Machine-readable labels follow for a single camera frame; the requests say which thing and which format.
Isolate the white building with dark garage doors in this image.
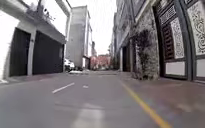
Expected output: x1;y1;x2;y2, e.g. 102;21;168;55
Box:
0;0;73;81

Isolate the building with ornate patterned gate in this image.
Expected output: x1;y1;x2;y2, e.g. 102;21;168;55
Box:
129;0;205;84

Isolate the tall grey building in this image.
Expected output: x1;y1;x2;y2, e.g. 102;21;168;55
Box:
65;4;94;70

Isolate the white car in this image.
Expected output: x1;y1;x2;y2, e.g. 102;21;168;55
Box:
64;58;76;72

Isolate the dark climbing plant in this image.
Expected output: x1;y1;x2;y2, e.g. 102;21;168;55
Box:
133;29;152;80

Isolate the grey paved sidewalk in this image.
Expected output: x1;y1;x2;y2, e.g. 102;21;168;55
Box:
0;73;58;88

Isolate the row of grey buildings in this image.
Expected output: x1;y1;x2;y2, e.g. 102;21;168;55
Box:
109;0;135;73

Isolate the red building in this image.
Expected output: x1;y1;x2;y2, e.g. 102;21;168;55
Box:
89;54;112;71

